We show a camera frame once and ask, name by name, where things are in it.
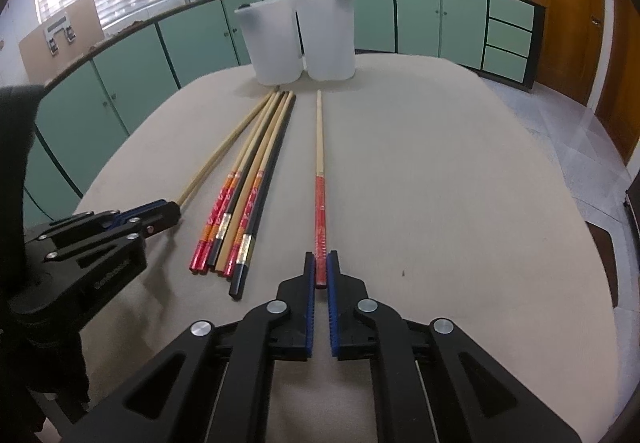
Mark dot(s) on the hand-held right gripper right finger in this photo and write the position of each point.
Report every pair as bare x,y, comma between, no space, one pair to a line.
334,303

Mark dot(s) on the green lower kitchen cabinets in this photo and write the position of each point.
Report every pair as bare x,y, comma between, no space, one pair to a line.
425,18

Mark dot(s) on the brown chair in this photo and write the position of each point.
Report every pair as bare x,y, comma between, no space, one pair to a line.
607,248

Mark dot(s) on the brown wooden door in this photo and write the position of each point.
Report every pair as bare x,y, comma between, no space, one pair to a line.
565,13

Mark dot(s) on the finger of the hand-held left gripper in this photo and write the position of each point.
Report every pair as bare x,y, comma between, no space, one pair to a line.
145,212
100,245

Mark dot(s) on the person's left forearm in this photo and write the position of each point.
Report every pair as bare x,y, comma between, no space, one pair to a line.
55,373

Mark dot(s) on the white translucent plastic container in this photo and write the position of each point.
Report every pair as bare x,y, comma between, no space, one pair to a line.
327,38
272,43

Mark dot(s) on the cardboard box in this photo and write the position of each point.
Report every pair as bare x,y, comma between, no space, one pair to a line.
65,43

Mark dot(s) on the plain wooden chopstick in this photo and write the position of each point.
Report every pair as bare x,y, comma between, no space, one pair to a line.
225,150

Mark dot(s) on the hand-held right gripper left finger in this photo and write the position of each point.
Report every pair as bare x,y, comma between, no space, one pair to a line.
310,303

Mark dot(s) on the wooden chopstick with gold band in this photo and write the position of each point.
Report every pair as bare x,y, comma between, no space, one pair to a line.
237,223

